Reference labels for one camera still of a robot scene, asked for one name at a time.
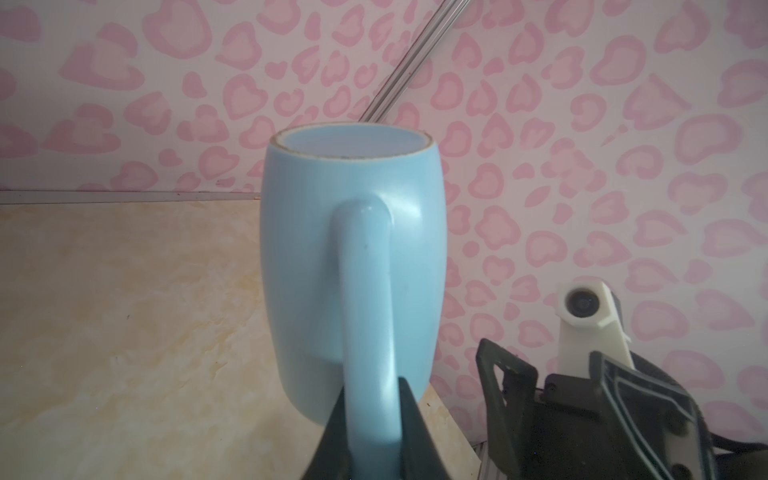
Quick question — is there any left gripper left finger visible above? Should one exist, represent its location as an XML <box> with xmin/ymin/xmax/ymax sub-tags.
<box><xmin>301</xmin><ymin>388</ymin><xmax>353</xmax><ymax>480</ymax></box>

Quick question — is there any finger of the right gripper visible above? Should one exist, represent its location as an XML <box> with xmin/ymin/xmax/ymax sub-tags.
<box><xmin>476</xmin><ymin>338</ymin><xmax>538</xmax><ymax>479</ymax></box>
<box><xmin>589</xmin><ymin>351</ymin><xmax>719</xmax><ymax>479</ymax></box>

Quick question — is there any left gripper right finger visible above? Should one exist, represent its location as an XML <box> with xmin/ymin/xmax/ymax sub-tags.
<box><xmin>398</xmin><ymin>377</ymin><xmax>451</xmax><ymax>480</ymax></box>

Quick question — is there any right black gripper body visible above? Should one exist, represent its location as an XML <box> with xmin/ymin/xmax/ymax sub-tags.
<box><xmin>522</xmin><ymin>374</ymin><xmax>628</xmax><ymax>479</ymax></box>

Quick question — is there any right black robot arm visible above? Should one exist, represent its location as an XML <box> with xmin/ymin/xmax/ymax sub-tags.
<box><xmin>475</xmin><ymin>339</ymin><xmax>767</xmax><ymax>479</ymax></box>

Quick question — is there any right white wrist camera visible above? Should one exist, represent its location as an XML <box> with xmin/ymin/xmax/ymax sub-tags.
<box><xmin>555</xmin><ymin>280</ymin><xmax>635</xmax><ymax>378</ymax></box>

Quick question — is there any left aluminium frame beam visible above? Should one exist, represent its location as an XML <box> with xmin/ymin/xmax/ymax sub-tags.
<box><xmin>359</xmin><ymin>0</ymin><xmax>473</xmax><ymax>123</ymax></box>

